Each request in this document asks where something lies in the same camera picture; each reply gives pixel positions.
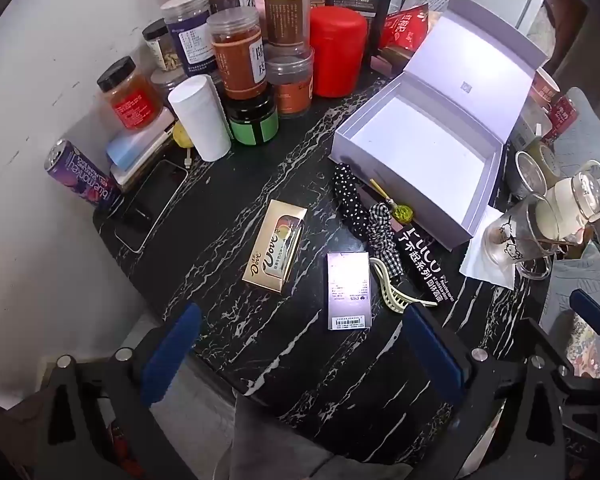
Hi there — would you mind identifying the glass cup with cartoon print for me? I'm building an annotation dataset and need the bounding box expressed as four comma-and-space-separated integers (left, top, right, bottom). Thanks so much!
482, 195, 556, 281

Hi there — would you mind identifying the clear jar with orange label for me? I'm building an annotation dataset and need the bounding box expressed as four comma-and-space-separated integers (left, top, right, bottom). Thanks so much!
206, 8, 268, 101

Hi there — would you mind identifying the black white gingham scrunchie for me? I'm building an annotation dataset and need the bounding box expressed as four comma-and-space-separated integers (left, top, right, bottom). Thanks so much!
365, 203, 406, 273

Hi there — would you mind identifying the yellow green lollipop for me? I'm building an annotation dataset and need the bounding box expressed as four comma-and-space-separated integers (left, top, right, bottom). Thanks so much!
369, 178, 413, 225

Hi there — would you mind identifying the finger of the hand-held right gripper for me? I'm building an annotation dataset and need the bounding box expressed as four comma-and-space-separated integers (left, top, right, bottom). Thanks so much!
530, 287, 600, 411

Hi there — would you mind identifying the clear jar with tan label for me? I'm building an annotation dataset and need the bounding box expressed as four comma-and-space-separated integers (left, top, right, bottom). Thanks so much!
262, 0, 313, 47

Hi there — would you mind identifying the white cylinder container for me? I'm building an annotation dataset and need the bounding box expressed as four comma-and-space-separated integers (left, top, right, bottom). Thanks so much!
167, 75, 232, 162

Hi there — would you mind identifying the clear jar with purple label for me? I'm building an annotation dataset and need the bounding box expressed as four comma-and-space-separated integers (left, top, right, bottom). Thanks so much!
160, 0, 216, 78

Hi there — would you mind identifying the long black printed box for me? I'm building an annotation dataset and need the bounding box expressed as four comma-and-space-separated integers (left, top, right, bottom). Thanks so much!
392, 222, 443, 307

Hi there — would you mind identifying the white paper napkin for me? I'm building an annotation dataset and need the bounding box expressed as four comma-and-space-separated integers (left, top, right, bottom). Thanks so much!
460, 205, 518, 291

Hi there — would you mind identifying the short clear jar orange label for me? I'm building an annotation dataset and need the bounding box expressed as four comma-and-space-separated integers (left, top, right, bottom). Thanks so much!
265, 47, 315, 118

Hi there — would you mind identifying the small purple card box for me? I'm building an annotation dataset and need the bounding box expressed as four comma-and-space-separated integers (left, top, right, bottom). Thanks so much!
326, 251, 372, 332

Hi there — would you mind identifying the dark jar with green label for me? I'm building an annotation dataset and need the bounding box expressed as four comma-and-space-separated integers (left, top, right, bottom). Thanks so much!
223, 94, 280, 147

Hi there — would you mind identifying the clear glass mug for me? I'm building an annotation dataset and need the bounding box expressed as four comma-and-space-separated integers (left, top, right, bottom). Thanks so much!
545, 160, 600, 225

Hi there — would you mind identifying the white gift box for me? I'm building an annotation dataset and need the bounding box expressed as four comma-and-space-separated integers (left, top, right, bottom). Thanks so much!
330, 0, 551, 251

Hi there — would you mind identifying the black polka dot scrunchie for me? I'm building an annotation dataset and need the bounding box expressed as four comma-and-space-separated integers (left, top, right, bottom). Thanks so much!
332, 164, 371, 236

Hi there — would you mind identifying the black smartphone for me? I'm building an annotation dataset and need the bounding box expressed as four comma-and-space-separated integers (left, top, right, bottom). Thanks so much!
114, 160, 189, 254

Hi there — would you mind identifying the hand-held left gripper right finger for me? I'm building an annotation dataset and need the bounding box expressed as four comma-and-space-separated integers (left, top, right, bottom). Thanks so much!
403, 304, 577, 480

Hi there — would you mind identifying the red white paper cup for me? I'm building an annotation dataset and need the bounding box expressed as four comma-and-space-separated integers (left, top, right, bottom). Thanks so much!
530, 67, 562, 111

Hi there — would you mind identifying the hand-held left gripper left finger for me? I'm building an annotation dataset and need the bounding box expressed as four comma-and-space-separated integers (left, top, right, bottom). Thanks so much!
30, 302, 203, 480

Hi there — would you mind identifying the gold chocolate box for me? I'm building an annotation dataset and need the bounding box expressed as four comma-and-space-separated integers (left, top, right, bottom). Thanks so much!
242, 199, 308, 295

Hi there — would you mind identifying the black lid orange spice jar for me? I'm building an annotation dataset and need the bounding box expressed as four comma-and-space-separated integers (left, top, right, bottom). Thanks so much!
97, 56, 163, 132

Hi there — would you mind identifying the red snack packet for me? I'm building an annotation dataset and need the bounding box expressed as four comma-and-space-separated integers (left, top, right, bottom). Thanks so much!
380, 4, 431, 52

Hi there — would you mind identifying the stack of flat boxes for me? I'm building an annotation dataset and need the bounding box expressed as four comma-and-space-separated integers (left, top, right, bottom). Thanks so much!
105, 110, 176, 193

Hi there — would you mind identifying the small black lid nut jar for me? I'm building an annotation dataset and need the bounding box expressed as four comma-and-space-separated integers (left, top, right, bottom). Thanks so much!
142, 18, 182, 72

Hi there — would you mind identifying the cream hair claw clip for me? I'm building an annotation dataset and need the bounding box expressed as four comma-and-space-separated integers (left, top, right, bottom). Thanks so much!
369, 257, 438, 318

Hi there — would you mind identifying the red canister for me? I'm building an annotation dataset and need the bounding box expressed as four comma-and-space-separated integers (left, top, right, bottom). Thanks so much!
310, 6, 370, 98

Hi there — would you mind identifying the purple drink can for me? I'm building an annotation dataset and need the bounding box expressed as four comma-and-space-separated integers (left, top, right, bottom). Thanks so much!
44, 140, 123, 209

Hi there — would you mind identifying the pink flat box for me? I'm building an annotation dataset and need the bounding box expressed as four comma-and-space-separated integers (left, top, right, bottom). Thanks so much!
372, 47, 416, 78

